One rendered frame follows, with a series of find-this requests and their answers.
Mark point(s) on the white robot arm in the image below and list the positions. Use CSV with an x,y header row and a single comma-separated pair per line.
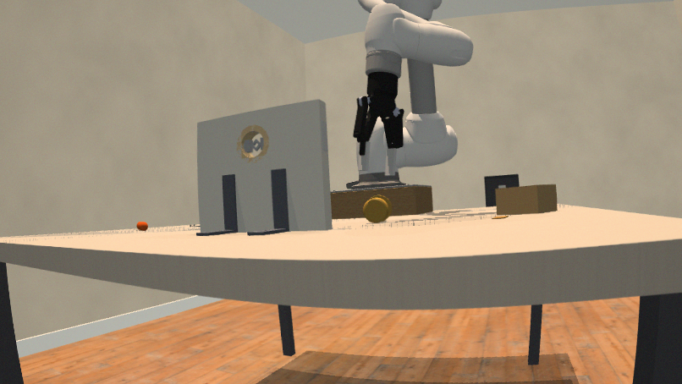
x,y
390,36

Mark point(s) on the grey panel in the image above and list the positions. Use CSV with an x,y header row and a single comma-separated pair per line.
x,y
292,136

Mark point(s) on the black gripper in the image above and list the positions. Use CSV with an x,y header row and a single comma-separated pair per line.
x,y
381,89

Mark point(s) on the brass door knob with grey square spindle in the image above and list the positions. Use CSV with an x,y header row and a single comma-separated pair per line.
x,y
377,208

